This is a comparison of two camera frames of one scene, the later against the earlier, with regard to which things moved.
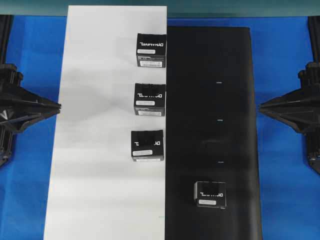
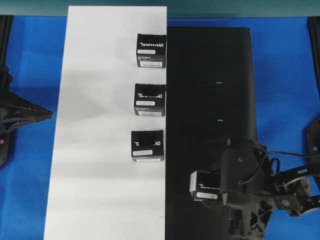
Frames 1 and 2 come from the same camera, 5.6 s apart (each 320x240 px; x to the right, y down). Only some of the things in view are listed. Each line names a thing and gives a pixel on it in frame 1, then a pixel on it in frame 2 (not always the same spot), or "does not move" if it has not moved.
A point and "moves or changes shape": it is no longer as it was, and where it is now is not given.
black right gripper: [309, 99] -> [245, 187]
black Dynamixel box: [211, 194] moves or changes shape
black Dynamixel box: [147, 145] does not move
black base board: [211, 133] does not move
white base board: [95, 191] does not move
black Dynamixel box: [150, 99] does not move
